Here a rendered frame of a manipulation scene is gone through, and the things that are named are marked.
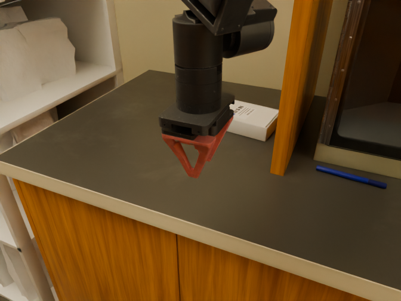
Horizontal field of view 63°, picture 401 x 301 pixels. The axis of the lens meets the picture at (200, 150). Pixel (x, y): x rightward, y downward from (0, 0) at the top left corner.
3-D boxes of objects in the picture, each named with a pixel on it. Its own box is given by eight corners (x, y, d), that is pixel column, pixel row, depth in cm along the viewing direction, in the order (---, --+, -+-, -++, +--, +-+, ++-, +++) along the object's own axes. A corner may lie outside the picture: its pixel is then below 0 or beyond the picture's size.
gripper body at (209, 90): (235, 106, 46) (238, 53, 42) (206, 141, 38) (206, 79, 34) (193, 99, 48) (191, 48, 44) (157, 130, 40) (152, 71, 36)
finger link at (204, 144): (228, 163, 48) (231, 105, 43) (209, 193, 43) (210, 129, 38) (187, 154, 51) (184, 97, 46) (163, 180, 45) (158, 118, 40)
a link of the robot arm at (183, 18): (161, 8, 36) (192, 15, 33) (210, 2, 40) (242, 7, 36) (165, 68, 40) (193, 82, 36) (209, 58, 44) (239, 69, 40)
